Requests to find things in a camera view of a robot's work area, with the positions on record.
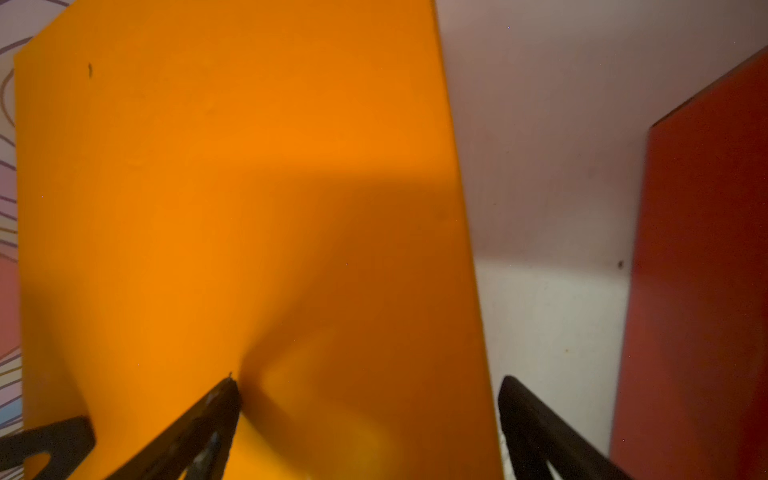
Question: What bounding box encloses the orange shoebox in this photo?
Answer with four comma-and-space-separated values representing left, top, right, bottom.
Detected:
13, 1, 502, 479

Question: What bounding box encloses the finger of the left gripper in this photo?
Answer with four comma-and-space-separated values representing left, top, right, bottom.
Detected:
1, 416, 96, 480

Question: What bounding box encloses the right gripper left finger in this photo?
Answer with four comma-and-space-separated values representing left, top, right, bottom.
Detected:
110, 377, 242, 479

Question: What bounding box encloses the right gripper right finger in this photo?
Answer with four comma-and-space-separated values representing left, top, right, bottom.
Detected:
497, 376, 629, 480

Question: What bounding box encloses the red shoebox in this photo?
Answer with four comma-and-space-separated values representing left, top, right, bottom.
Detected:
610, 51, 767, 479

